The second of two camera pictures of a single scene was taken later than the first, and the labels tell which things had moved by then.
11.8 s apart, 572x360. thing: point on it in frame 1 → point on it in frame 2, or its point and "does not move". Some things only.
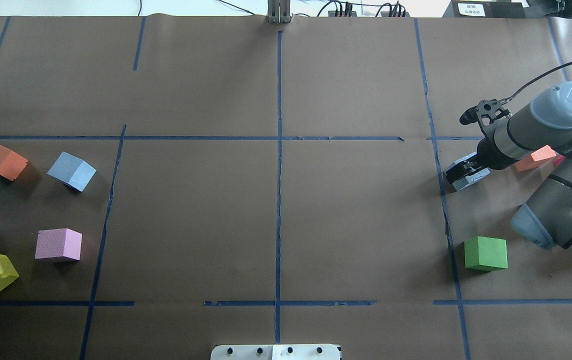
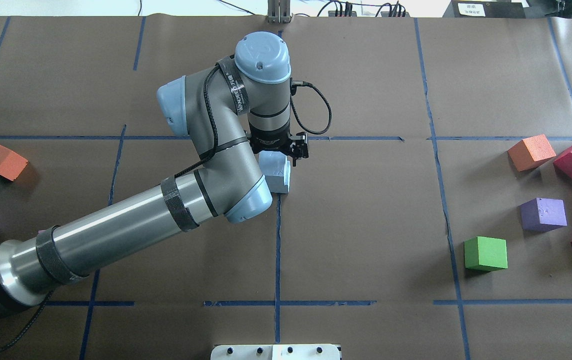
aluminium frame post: (279, 11) does not move
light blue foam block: (460, 183) → (276, 184)
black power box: (484, 9) does not move
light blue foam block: (72, 171) → (273, 163)
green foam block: (486, 254) does not move
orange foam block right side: (536, 159) does not move
